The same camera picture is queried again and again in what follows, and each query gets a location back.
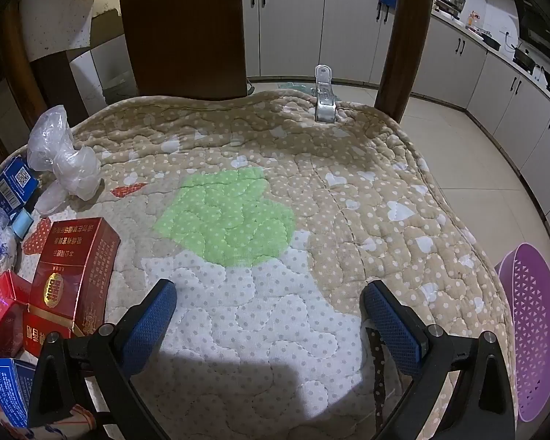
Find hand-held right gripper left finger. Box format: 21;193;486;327
27;279;179;440

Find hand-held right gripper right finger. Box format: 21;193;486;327
361;280;516;440

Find purple plastic basket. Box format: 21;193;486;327
494;243;550;423

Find light blue tape roll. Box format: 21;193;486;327
11;208;35;239

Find blue toothpaste box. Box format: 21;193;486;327
0;153;41;214

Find red cigarette carton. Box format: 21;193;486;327
23;216;121;358

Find white patterned cloth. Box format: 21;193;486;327
27;403;115;440

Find small red box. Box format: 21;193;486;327
0;270;32;358

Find blue cardboard box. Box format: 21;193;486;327
0;356;40;429

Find blue white crumpled wrapper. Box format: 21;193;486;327
0;206;19;273

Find heart print quilted blanket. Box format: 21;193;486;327
0;89;518;440

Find clear plastic bag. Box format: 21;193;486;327
26;104;104;216

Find silver metal clamp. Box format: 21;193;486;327
312;65;337;124

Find brown wooden panel leg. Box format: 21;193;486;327
118;0;249;102

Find black gas stove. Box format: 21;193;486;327
512;46;539;72

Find dirty white board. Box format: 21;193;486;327
21;0;99;62

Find grey kitchen cabinets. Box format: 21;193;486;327
241;0;550;214

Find metal dish rack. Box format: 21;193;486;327
435;0;468;17

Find black range hood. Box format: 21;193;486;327
511;0;550;62

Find brown wooden post leg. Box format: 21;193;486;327
373;0;437;124

